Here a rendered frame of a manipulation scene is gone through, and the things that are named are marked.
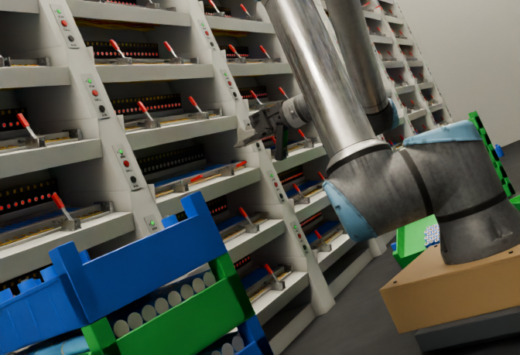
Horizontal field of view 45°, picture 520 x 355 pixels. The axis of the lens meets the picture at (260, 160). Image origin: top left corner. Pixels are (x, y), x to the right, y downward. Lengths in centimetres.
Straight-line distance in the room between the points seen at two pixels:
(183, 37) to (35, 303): 164
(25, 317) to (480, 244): 88
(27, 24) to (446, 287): 117
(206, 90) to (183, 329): 158
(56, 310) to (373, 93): 128
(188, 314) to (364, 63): 115
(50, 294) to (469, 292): 86
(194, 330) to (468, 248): 75
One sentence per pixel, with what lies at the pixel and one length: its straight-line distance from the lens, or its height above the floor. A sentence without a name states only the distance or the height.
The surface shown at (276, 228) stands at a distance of 207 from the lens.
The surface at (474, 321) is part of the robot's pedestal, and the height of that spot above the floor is 6.
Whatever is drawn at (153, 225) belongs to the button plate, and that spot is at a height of 49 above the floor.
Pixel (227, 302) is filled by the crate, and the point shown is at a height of 35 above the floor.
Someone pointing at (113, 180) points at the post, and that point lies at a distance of 156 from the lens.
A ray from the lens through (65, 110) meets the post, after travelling 163.
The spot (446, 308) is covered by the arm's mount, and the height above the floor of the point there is 9.
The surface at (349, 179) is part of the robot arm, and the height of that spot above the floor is 40.
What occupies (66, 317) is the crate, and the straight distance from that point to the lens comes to 66.
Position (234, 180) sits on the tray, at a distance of 196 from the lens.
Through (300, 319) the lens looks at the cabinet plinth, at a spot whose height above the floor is 3.
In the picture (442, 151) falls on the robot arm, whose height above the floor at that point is 38.
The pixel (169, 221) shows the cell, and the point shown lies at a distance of 75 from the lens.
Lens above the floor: 44
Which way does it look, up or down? 3 degrees up
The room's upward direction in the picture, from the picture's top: 25 degrees counter-clockwise
